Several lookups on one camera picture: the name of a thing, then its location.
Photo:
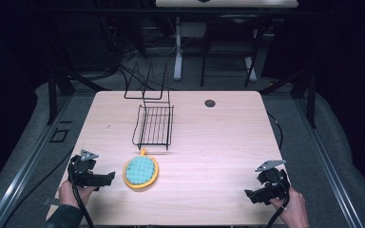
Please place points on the person's right hand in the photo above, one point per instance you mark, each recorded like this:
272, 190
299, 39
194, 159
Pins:
293, 209

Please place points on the black metal stand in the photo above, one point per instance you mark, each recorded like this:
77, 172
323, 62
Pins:
55, 91
307, 91

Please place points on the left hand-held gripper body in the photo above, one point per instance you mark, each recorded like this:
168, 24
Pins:
83, 167

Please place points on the white desk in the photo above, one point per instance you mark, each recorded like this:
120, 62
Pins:
225, 3

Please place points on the dark round table grommet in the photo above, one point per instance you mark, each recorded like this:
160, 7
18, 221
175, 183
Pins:
209, 103

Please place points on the black metal stool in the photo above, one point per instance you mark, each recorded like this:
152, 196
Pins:
231, 38

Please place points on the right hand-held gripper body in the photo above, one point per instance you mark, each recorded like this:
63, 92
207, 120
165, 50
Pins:
274, 179

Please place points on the person's left hand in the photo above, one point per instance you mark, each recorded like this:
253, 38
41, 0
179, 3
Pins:
71, 194

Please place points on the grey metal floor rail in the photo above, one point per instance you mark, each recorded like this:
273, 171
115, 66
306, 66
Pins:
28, 161
328, 164

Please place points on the yellow-rimmed teal scrubbing pad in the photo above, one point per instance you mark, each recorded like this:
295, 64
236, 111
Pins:
141, 171

